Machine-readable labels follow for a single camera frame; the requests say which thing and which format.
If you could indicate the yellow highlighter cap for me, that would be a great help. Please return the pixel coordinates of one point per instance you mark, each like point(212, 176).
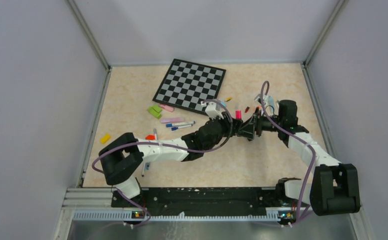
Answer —
point(105, 138)

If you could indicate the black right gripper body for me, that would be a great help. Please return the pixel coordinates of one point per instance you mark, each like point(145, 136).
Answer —
point(266, 125)

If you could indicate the black highlighter pink cap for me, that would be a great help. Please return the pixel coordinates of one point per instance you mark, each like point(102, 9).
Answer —
point(238, 113)

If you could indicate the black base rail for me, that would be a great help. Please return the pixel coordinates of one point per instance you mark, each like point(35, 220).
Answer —
point(255, 196)

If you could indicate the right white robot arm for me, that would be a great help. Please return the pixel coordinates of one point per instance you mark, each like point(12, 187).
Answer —
point(329, 187)

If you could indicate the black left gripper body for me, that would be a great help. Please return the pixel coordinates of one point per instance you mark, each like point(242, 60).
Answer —
point(227, 130)

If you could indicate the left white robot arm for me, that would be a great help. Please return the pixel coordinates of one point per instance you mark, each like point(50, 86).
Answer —
point(122, 157)

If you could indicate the orange highlighter cap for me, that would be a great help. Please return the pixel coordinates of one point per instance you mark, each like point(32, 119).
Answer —
point(150, 137)

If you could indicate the grey white pen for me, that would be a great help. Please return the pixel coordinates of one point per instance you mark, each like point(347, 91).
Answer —
point(155, 133)

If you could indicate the light blue highlighter body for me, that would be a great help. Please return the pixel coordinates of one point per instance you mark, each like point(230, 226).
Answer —
point(271, 101)

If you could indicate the black grey chessboard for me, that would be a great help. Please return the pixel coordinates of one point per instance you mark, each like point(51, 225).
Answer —
point(186, 84)

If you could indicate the pale purple highlighter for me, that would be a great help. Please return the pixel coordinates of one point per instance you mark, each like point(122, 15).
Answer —
point(172, 120)

